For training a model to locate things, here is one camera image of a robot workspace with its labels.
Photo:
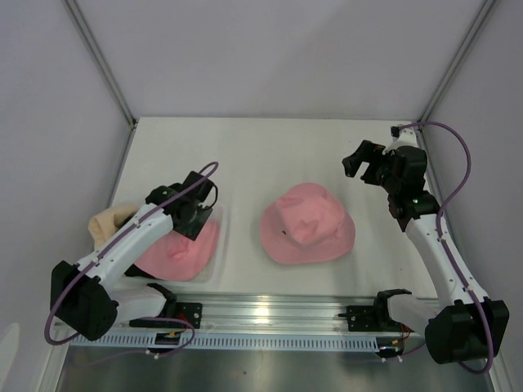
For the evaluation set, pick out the black hat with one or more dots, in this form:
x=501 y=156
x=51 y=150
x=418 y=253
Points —
x=135 y=272

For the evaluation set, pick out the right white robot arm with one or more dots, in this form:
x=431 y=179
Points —
x=468 y=325

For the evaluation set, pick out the white plastic basket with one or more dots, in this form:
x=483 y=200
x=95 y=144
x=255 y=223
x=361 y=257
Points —
x=212 y=269

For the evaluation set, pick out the aluminium mounting rail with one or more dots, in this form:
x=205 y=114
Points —
x=269 y=312

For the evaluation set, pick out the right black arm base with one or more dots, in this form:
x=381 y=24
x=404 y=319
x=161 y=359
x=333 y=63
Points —
x=367 y=316

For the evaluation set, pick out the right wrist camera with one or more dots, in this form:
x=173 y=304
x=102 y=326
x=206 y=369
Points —
x=402 y=137

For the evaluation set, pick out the right aluminium frame post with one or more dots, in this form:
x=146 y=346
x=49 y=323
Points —
x=464 y=48

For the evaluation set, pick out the beige hat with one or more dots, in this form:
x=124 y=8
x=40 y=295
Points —
x=106 y=223

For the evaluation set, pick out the left aluminium frame post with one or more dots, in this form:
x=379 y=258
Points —
x=89 y=40

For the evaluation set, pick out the white slotted cable duct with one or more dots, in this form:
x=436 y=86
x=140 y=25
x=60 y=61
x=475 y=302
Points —
x=236 y=341

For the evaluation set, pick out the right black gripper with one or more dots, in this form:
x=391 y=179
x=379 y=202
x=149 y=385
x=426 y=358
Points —
x=367 y=152

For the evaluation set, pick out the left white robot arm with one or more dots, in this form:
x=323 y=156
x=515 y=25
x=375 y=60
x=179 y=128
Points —
x=83 y=294

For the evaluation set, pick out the aluminium frame post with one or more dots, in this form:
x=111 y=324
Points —
x=464 y=48
x=89 y=40

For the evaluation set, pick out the pink bucket hat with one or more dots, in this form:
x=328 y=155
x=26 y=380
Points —
x=306 y=225

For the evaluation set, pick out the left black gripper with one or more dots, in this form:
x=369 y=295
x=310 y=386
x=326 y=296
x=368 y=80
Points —
x=192 y=229

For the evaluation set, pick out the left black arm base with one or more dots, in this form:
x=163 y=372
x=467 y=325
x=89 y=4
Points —
x=191 y=312

